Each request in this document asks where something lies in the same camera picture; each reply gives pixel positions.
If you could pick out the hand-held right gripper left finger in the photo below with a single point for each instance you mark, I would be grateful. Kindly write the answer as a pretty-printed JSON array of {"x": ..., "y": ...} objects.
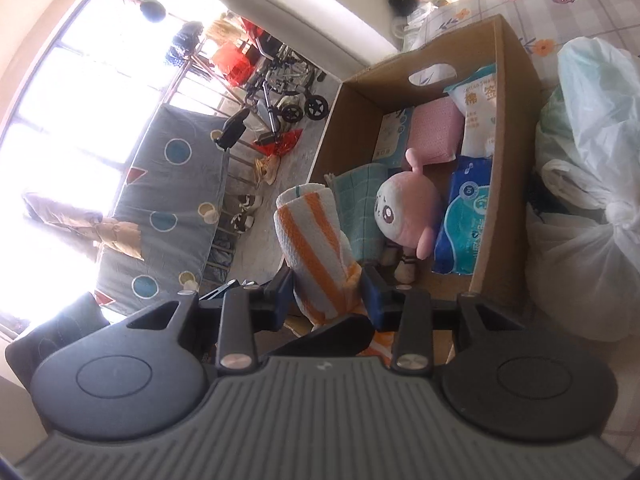
[{"x": 282, "y": 297}]

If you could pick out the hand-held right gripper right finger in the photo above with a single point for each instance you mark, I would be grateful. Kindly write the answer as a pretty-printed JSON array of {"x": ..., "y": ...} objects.
[{"x": 374, "y": 300}]

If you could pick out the orange striped towel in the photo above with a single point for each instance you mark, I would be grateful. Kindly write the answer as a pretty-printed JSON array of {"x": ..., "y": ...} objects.
[{"x": 310, "y": 240}]

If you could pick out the pink plush toy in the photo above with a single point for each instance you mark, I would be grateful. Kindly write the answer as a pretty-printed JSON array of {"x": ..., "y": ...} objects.
[{"x": 400, "y": 205}]

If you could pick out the teal checked cloth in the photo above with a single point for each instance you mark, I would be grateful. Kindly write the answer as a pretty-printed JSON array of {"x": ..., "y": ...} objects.
[{"x": 360, "y": 195}]

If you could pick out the blue tissue packet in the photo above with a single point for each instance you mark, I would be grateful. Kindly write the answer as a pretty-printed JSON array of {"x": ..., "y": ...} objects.
[{"x": 462, "y": 220}]

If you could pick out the pink bubble wrap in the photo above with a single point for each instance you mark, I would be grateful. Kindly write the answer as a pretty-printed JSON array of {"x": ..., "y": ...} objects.
[{"x": 435, "y": 130}]

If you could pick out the printed cardboard box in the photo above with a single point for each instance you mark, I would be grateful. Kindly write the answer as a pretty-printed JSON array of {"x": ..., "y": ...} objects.
[{"x": 360, "y": 105}]

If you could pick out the black white shoe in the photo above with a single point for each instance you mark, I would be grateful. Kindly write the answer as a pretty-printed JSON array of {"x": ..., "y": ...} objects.
[
  {"x": 242, "y": 222},
  {"x": 250, "y": 202}
]

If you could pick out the brown cloth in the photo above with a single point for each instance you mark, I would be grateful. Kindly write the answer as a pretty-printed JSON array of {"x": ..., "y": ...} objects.
[{"x": 115, "y": 235}]

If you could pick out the beige hat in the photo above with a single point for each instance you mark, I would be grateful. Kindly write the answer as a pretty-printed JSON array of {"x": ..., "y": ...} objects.
[{"x": 265, "y": 170}]

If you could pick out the grey quilt with circles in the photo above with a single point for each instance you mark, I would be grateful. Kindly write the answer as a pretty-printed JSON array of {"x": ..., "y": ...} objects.
[{"x": 165, "y": 200}]

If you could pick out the red plastic wrap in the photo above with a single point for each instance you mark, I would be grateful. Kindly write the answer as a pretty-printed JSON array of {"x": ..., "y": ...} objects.
[{"x": 280, "y": 144}]

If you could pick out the light blue flat packet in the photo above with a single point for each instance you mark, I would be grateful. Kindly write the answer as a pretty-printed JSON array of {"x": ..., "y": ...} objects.
[{"x": 392, "y": 135}]

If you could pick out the wheelchair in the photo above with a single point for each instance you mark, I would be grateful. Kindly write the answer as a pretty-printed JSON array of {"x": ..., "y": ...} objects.
[{"x": 316, "y": 108}]

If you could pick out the knotted white plastic bag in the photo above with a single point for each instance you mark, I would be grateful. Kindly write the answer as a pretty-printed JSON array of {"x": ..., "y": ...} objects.
[{"x": 575, "y": 270}]

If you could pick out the cotton swab packet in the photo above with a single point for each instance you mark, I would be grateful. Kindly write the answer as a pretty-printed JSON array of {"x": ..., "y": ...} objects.
[{"x": 477, "y": 115}]

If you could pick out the red plastic bag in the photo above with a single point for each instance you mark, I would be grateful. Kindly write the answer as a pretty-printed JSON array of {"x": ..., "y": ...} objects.
[{"x": 232, "y": 62}]

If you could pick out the blue hanging garment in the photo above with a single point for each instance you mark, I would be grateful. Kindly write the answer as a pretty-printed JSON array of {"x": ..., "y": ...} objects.
[{"x": 182, "y": 40}]

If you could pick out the pile of plastic packets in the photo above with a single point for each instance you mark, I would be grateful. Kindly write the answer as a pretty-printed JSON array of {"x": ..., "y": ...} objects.
[{"x": 415, "y": 25}]

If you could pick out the dark round hanging object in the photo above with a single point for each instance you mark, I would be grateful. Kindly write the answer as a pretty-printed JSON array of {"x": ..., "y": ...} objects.
[{"x": 153, "y": 10}]

